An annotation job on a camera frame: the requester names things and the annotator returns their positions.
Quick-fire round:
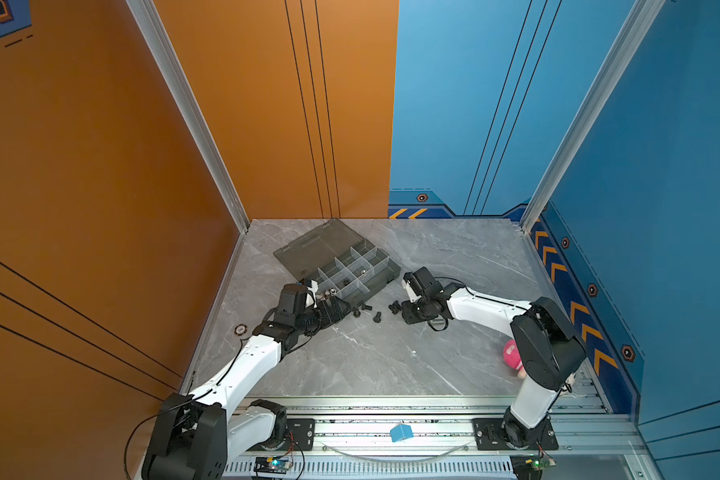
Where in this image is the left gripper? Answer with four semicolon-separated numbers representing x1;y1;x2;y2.
295;296;350;337

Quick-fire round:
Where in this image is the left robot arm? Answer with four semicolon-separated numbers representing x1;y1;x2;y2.
140;283;353;479

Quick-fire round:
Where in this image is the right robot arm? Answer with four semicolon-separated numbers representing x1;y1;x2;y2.
401;267;587;450

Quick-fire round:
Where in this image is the grey plastic organizer box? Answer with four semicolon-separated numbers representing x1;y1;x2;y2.
274;219;400;307

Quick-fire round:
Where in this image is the plush doll toy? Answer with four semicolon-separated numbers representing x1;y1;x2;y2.
502;340;527;379

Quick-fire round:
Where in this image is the left circuit board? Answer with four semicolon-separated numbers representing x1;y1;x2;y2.
252;456;294;480

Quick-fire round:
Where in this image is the circuit board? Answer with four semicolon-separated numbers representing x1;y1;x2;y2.
510;457;556;480
252;456;294;480

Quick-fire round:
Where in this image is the right circuit board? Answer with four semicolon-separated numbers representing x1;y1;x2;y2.
510;457;556;480

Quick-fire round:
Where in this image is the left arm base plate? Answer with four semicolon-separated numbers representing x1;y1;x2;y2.
259;418;315;452

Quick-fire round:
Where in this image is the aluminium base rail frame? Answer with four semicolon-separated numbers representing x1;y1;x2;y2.
272;391;662;479

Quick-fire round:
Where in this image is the blue block on rail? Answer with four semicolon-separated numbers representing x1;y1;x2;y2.
389;424;414;443

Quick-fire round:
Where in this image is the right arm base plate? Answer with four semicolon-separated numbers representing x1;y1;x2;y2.
472;417;559;451

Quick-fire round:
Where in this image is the left aluminium corner post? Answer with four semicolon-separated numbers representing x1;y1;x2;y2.
126;0;250;234

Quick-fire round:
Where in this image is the aluminium corner post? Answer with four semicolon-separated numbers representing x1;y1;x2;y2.
126;0;250;234
519;0;665;235

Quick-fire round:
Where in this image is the right aluminium corner post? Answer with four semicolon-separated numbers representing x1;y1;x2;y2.
519;0;665;235

